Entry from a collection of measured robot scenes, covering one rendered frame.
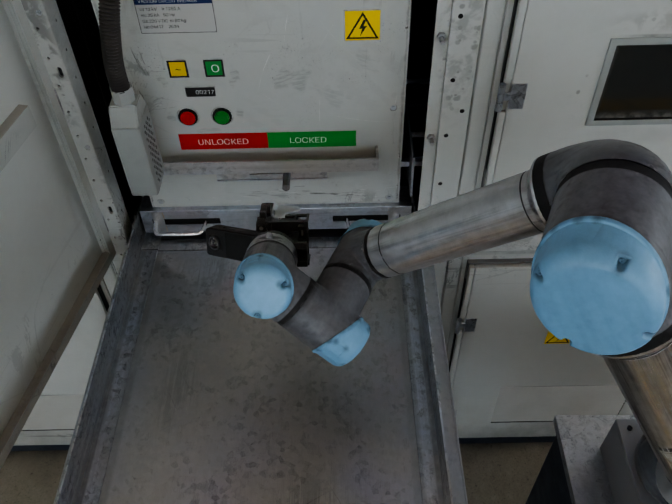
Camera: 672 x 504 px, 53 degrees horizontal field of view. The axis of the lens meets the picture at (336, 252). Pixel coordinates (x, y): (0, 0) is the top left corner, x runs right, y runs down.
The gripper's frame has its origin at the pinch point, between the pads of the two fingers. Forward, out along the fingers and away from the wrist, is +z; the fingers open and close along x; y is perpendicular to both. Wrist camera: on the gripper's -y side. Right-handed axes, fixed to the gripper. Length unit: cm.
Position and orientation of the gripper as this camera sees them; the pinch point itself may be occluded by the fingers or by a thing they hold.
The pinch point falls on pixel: (270, 222)
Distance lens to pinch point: 117.9
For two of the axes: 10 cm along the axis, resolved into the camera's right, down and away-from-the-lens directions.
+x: -0.2, -9.6, -2.9
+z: 0.0, -2.9, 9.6
